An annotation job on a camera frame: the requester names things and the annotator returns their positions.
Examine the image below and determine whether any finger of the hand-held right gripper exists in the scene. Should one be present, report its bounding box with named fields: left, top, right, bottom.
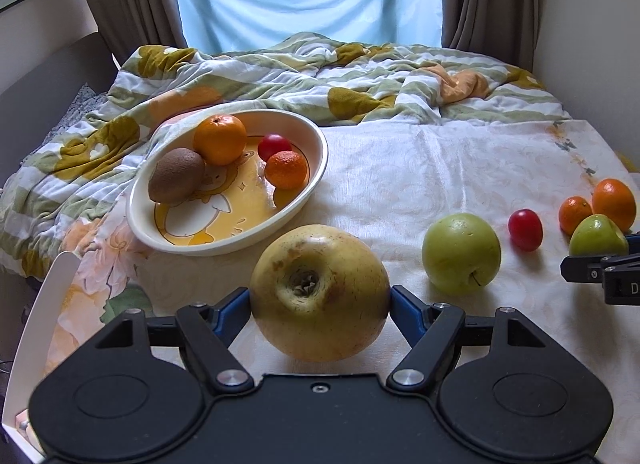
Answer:
left=559, top=232, right=640, bottom=286

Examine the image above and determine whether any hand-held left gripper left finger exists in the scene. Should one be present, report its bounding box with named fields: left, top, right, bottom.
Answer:
left=94, top=286, right=256, bottom=393

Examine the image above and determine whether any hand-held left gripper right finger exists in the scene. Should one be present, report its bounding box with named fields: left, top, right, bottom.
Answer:
left=387, top=284, right=547, bottom=391

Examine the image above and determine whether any large yellow pear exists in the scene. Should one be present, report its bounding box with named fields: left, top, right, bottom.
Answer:
left=249, top=224, right=391, bottom=363

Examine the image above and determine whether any cream plate with yellow print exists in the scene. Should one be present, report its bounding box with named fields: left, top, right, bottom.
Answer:
left=125, top=109, right=329, bottom=257

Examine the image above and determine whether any brown kiwi with green sticker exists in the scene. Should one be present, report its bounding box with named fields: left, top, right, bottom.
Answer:
left=148, top=147, right=206, bottom=203

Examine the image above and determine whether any small tangerine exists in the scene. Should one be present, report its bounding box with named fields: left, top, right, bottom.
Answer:
left=264, top=149, right=309, bottom=190
left=558, top=196, right=594, bottom=236

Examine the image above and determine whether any red cherry tomato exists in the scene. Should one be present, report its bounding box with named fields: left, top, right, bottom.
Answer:
left=257, top=133, right=293, bottom=162
left=508, top=209, right=544, bottom=252

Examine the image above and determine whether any large orange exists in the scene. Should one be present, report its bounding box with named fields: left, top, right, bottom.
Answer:
left=193, top=114, right=248, bottom=166

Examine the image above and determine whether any small green apple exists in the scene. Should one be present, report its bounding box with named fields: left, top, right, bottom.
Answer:
left=568, top=214, right=630, bottom=257

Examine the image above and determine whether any medium orange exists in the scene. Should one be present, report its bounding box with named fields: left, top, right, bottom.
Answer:
left=591, top=178, right=637, bottom=232

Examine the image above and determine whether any large green apple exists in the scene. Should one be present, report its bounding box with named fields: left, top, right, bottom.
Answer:
left=421, top=213, right=502, bottom=296

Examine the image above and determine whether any white board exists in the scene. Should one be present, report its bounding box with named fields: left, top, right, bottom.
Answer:
left=0, top=251, right=84, bottom=464

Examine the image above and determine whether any floral striped blanket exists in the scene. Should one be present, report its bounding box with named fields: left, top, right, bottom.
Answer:
left=0, top=32, right=638, bottom=281

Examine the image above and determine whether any speckled bed sheet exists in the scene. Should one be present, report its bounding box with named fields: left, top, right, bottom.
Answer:
left=46, top=84, right=109, bottom=146

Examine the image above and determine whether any grey headboard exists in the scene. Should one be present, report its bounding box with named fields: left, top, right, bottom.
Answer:
left=0, top=32, right=119, bottom=186

